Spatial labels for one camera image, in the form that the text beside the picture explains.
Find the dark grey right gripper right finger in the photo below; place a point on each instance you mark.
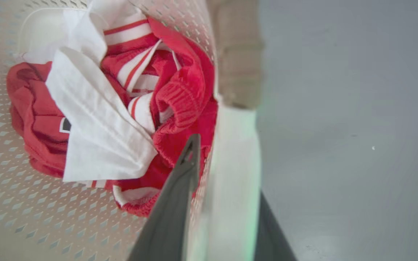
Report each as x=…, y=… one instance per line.
x=270, y=235

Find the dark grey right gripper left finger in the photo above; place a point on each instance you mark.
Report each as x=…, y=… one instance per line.
x=169, y=214

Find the white perforated laundry basket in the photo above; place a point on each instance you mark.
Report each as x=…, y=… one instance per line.
x=49, y=217

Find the white cloth garment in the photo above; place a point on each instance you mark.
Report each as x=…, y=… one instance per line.
x=96, y=130

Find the red white-striped garment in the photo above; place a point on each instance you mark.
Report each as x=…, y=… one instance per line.
x=180, y=98

